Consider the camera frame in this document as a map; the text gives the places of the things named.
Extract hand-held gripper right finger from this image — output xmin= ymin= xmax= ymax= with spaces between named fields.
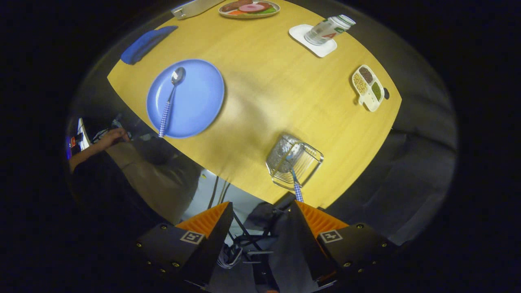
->
xmin=290 ymin=200 xmax=398 ymax=287

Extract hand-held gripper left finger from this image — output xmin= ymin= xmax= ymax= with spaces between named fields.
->
xmin=136 ymin=201 xmax=234 ymax=286

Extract fork with blue checked handle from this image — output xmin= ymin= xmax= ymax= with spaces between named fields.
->
xmin=285 ymin=143 xmax=304 ymax=203

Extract spoon with blue checked handle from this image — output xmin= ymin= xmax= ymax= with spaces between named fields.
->
xmin=158 ymin=67 xmax=186 ymax=138

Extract person's khaki trousers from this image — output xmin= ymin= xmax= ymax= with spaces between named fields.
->
xmin=105 ymin=140 xmax=204 ymax=224

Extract blue round plate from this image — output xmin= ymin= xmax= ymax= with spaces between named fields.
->
xmin=146 ymin=59 xmax=225 ymax=139

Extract white divided seasoning dish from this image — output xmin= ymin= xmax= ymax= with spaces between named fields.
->
xmin=352 ymin=65 xmax=385 ymax=112

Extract white power strip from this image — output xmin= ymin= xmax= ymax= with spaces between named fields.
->
xmin=77 ymin=118 xmax=91 ymax=152

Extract white square coaster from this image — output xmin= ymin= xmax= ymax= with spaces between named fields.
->
xmin=289 ymin=24 xmax=338 ymax=58

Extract blue folded cloth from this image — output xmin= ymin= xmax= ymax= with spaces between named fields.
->
xmin=120 ymin=26 xmax=179 ymax=65

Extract white drink bottle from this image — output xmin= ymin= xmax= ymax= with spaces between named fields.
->
xmin=304 ymin=15 xmax=356 ymax=46

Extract white toaster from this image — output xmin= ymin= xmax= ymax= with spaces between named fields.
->
xmin=171 ymin=0 xmax=224 ymax=20

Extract white plate of food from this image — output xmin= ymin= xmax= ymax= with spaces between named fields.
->
xmin=219 ymin=0 xmax=281 ymax=19

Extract black metal table frame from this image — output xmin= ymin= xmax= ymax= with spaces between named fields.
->
xmin=212 ymin=175 xmax=298 ymax=265

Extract metal wire cutlery holder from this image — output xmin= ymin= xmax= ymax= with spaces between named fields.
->
xmin=266 ymin=134 xmax=324 ymax=191

